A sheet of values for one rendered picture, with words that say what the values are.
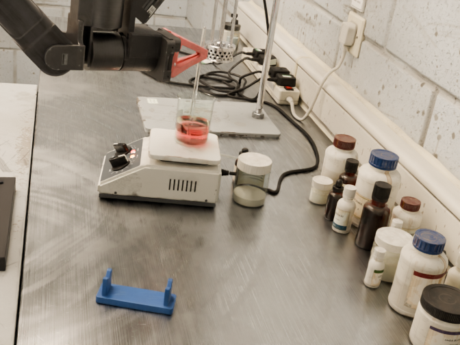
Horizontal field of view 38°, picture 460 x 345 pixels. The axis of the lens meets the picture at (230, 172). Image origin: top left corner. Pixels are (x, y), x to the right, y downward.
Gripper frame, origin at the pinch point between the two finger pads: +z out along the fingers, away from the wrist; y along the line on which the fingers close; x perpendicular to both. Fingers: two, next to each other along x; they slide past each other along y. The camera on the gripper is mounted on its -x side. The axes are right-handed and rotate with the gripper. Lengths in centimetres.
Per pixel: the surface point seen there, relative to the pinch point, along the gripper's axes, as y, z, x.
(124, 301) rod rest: -27.8, -22.4, 24.6
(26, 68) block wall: 237, 44, 78
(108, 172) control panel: 2.7, -12.7, 21.5
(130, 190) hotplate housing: -1.7, -10.5, 22.8
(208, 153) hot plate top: -4.5, 1.6, 15.8
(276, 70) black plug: 44, 50, 16
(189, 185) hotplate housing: -6.1, -2.1, 20.5
